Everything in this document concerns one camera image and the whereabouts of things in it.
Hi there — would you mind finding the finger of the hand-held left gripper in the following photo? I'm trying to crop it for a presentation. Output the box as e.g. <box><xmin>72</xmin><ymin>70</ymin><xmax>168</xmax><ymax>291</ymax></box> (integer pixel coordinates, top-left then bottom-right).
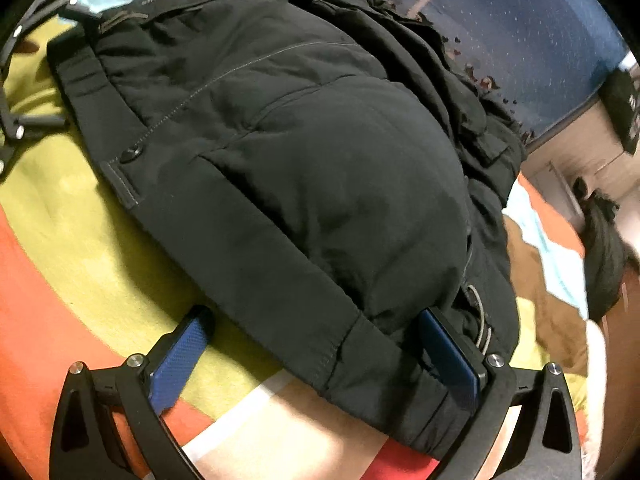
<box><xmin>0</xmin><ymin>75</ymin><xmax>69</xmax><ymax>181</ymax></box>
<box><xmin>12</xmin><ymin>0</ymin><xmax>97</xmax><ymax>38</ymax></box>

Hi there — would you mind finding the wooden headboard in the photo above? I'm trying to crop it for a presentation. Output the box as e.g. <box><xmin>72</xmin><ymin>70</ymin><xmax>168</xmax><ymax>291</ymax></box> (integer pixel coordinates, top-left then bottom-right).
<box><xmin>602</xmin><ymin>280</ymin><xmax>640</xmax><ymax>331</ymax></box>

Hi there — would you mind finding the light wooden wardrobe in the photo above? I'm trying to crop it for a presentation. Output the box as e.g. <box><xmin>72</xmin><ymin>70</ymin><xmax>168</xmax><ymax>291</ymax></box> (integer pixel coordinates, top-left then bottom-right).
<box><xmin>522</xmin><ymin>95</ymin><xmax>640</xmax><ymax>221</ymax></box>

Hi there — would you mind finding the dark green padded jacket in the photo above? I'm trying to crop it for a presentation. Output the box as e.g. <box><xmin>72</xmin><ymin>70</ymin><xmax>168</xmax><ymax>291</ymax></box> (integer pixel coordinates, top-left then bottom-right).
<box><xmin>46</xmin><ymin>0</ymin><xmax>526</xmax><ymax>461</ymax></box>

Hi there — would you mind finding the black tote bag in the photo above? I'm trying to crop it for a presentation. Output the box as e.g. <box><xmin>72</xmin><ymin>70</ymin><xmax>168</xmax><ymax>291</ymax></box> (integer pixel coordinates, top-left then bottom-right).
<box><xmin>599</xmin><ymin>67</ymin><xmax>640</xmax><ymax>155</ymax></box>

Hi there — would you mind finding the colourful patchwork bed sheet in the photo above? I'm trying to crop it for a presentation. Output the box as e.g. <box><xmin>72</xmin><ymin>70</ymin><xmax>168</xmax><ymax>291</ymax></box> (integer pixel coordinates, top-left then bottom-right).
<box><xmin>0</xmin><ymin>0</ymin><xmax>601</xmax><ymax>480</ymax></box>

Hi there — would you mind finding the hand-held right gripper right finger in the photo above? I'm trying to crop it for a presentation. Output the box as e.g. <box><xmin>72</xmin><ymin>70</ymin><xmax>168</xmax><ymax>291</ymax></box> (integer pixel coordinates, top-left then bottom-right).
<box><xmin>417</xmin><ymin>307</ymin><xmax>586</xmax><ymax>480</ymax></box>

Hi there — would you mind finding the black puffer jacket pile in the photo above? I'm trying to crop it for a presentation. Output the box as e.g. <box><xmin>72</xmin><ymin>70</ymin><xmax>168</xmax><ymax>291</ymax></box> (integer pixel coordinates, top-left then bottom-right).
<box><xmin>572</xmin><ymin>177</ymin><xmax>640</xmax><ymax>321</ymax></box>

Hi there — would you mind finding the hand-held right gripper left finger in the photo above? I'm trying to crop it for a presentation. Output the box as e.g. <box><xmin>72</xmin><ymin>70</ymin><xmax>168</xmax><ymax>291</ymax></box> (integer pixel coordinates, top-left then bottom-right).
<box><xmin>52</xmin><ymin>305</ymin><xmax>217</xmax><ymax>480</ymax></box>

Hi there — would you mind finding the blue dotted fabric wardrobe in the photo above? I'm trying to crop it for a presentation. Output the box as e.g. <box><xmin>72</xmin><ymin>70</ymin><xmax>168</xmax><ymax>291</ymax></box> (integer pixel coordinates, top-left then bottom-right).
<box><xmin>247</xmin><ymin>0</ymin><xmax>632</xmax><ymax>143</ymax></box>

